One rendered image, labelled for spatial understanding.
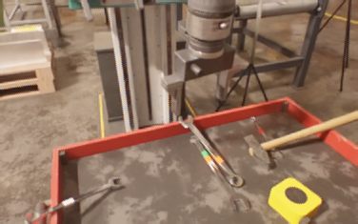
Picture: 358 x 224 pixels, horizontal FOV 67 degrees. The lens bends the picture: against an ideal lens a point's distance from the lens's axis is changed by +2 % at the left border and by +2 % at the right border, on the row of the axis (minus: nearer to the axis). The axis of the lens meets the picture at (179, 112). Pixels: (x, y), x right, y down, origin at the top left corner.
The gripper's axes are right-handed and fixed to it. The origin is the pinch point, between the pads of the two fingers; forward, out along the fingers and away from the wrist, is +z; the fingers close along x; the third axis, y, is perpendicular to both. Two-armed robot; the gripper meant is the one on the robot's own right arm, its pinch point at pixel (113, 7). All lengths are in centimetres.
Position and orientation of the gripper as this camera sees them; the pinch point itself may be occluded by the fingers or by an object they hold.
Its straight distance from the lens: 77.1
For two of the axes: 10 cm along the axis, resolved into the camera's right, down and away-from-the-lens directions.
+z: 2.7, 9.4, 2.3
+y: -3.4, -1.3, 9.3
